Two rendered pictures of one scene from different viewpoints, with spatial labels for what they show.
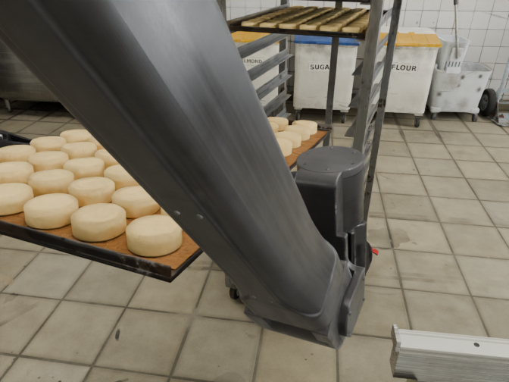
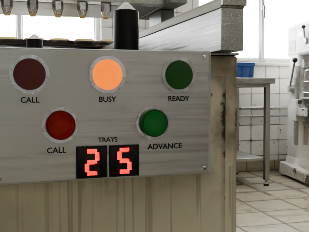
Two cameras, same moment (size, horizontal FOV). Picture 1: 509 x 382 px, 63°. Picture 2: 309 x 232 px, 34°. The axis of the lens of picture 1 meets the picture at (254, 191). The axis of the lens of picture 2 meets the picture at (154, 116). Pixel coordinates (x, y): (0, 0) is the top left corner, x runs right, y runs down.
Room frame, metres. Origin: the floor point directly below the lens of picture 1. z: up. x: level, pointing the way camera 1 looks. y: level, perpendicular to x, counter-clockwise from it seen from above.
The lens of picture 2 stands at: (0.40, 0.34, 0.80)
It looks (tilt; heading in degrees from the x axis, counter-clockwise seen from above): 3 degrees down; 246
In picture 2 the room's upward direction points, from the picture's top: straight up
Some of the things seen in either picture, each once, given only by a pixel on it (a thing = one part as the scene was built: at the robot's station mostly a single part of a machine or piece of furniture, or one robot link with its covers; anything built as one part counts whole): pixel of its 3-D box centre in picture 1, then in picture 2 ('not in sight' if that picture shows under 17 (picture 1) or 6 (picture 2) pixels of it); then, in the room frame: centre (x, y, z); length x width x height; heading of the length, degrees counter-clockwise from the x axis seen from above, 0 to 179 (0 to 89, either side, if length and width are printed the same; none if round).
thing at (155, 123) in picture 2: not in sight; (153, 122); (0.18, -0.16, 0.76); 0.03 x 0.02 x 0.03; 173
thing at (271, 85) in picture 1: (264, 90); not in sight; (1.60, -0.04, 0.87); 0.64 x 0.03 x 0.03; 158
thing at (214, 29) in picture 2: not in sight; (88, 64); (-0.04, -1.14, 0.87); 2.01 x 0.03 x 0.07; 83
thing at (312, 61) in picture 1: (323, 73); not in sight; (3.90, -0.65, 0.38); 0.64 x 0.54 x 0.77; 170
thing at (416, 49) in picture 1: (396, 76); not in sight; (3.80, -1.29, 0.38); 0.64 x 0.54 x 0.77; 169
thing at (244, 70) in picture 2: not in sight; (226, 71); (-1.93, -3.40, 0.95); 0.40 x 0.30 x 0.14; 174
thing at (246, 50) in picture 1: (264, 42); not in sight; (1.60, -0.04, 1.05); 0.64 x 0.03 x 0.03; 158
